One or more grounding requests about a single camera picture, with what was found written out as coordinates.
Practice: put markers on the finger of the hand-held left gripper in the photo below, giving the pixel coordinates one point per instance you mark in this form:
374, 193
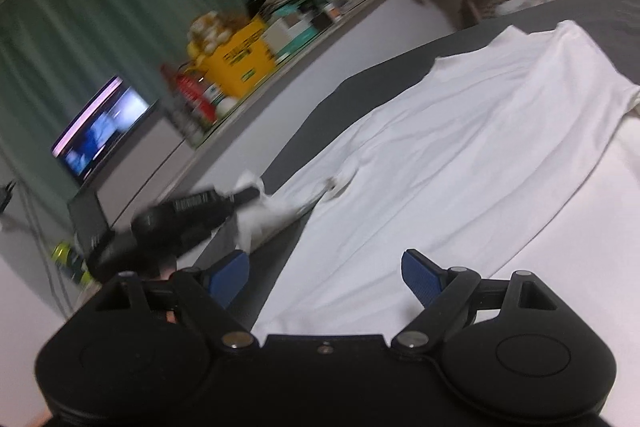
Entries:
245, 196

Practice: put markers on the bottle with red label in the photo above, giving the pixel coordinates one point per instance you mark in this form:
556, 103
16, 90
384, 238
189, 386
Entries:
192, 94

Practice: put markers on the black bag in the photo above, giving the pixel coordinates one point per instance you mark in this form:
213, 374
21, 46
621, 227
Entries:
270, 1

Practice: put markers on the laptop screen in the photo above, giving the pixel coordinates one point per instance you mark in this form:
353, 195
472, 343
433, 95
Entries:
100, 127

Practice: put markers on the grey nightstand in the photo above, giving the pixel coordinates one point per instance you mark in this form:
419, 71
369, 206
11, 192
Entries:
145, 167

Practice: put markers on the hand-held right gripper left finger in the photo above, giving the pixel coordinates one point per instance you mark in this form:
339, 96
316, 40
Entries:
230, 277

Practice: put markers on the tan plush toy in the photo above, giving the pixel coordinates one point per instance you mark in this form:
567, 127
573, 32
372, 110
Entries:
212, 29

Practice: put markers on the green drink can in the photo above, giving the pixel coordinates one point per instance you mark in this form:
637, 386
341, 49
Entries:
70, 262

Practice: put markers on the yellow cardboard box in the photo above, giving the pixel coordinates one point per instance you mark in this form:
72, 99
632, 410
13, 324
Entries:
235, 57

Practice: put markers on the white sweater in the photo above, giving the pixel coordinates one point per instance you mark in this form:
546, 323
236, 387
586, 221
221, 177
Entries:
450, 132

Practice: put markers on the white and teal box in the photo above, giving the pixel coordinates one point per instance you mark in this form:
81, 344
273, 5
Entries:
290, 32

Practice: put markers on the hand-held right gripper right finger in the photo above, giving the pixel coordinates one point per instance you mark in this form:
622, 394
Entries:
420, 279

